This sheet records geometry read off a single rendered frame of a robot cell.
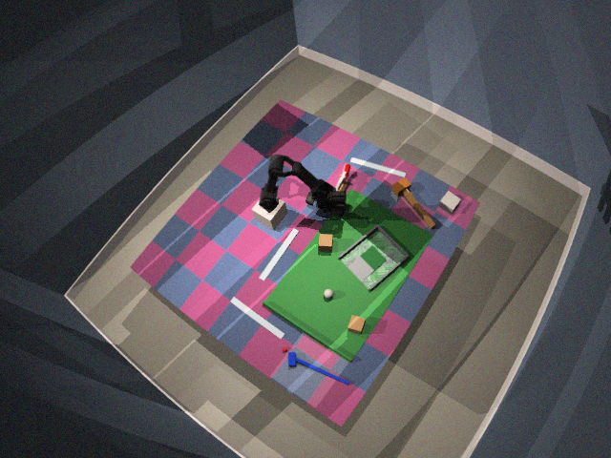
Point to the blue putter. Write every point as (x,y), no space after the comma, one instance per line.
(292,362)

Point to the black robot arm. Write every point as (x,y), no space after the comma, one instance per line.
(321,190)

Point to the large green mat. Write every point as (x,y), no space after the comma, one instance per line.
(300,293)

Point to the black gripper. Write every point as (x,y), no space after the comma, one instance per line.
(339,209)

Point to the long white flat bar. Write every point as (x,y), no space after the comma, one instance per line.
(377,167)
(254,316)
(279,253)

